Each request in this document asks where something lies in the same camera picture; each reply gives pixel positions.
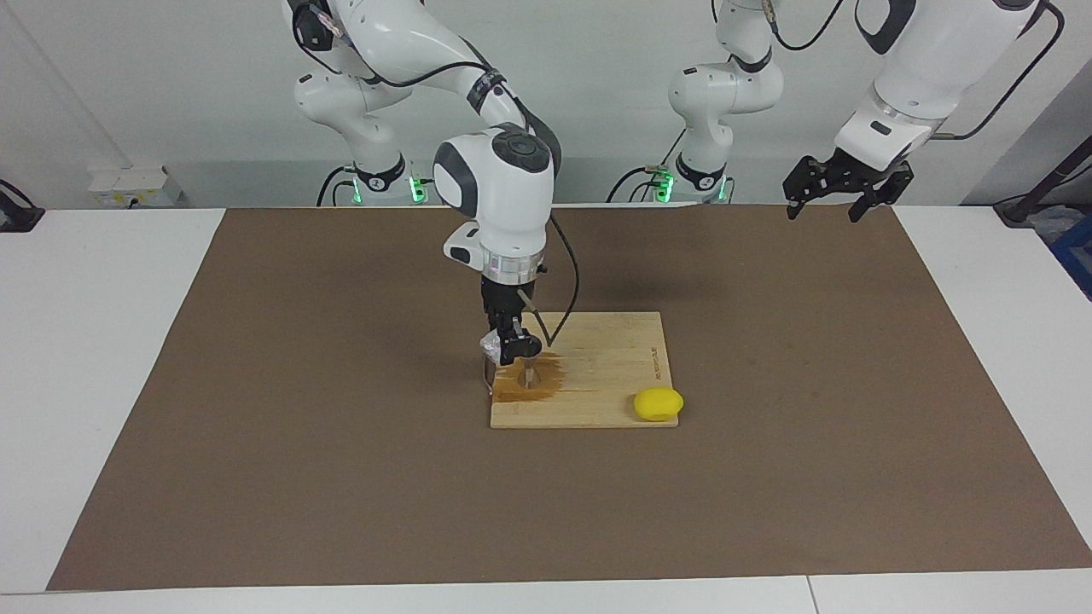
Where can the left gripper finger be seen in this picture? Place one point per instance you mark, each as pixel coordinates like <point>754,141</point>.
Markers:
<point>890,192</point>
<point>804,176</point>

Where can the black stand base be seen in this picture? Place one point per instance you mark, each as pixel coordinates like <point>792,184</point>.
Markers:
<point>17,217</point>

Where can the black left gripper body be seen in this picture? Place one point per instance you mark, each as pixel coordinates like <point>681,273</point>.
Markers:
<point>860,170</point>

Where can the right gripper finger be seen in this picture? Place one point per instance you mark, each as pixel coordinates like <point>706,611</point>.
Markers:
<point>516,345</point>
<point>492,325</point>

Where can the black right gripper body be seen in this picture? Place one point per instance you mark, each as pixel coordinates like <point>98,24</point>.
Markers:
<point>499,298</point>

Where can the steel jigger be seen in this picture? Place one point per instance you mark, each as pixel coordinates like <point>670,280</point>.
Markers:
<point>529,377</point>

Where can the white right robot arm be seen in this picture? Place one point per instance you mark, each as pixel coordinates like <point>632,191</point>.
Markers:
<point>503,196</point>

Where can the bamboo cutting board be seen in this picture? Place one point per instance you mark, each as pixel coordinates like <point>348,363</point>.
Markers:
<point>606,358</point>

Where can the brown table mat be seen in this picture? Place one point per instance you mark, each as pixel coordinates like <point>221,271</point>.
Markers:
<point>341,477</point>

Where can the white wall socket box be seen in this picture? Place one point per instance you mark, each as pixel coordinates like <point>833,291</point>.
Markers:
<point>128,188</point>

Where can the black tripod leg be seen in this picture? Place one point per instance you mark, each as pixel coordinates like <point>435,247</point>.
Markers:
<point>1054,176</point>

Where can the clear glass cup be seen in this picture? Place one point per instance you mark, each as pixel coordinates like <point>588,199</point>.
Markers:
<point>490,351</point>

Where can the yellow lemon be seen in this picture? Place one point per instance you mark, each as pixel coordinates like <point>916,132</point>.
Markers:
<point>658,404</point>

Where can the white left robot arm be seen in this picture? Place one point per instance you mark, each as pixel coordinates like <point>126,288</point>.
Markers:
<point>930,68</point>

